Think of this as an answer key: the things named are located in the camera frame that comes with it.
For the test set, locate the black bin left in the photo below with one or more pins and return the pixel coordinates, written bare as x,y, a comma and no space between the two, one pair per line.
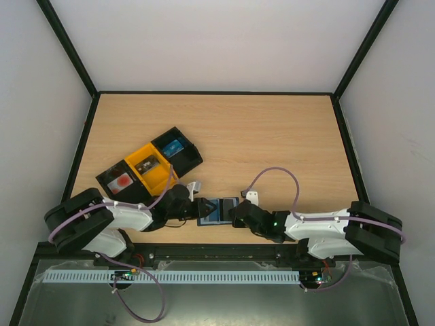
134,194

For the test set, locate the navy blue card holder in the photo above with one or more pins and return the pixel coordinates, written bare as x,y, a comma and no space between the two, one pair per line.
221,215

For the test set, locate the white red card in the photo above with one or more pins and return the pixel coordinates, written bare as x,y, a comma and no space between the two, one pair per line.
120,183

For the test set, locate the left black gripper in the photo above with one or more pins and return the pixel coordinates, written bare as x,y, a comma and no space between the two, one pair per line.
200,207

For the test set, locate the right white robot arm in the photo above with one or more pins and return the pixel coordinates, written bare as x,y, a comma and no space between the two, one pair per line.
360,229

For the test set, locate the black vip card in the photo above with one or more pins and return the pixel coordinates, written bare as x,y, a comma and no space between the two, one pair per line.
147,164

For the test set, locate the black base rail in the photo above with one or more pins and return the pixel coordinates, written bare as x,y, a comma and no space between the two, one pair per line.
149,255

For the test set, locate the black bin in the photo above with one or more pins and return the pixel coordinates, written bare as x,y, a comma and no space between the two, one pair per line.
184,161
134,194

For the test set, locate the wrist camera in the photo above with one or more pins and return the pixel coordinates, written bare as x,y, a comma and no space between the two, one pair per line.
193,188
250,195

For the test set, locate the blue card in bin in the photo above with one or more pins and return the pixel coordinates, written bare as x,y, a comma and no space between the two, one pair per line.
174,147

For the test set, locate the yellow bin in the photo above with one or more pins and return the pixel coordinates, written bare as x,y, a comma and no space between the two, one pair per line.
152,169

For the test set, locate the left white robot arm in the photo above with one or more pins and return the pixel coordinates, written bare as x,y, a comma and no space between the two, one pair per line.
92,222

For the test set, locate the light blue cable duct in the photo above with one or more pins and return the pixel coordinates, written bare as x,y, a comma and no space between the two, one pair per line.
167,277

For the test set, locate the black bin right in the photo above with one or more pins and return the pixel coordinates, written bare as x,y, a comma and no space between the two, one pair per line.
184,161

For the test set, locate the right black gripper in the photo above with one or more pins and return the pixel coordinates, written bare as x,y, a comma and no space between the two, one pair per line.
245,212

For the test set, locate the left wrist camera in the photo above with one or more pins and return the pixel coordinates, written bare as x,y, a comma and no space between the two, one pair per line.
193,188

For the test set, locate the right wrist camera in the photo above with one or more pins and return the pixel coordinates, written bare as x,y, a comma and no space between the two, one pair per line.
250,195

